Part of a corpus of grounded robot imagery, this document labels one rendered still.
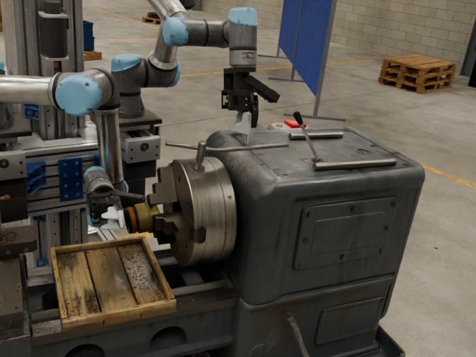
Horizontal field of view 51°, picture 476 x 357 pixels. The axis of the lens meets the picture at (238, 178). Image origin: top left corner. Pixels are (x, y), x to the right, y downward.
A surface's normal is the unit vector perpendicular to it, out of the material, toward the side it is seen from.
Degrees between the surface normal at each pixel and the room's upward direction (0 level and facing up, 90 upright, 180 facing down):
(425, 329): 0
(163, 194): 56
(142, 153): 90
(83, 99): 90
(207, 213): 64
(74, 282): 0
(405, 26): 90
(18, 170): 90
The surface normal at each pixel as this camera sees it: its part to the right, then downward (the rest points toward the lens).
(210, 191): 0.35, -0.38
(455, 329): 0.10, -0.91
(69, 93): -0.04, 0.39
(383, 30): -0.75, 0.20
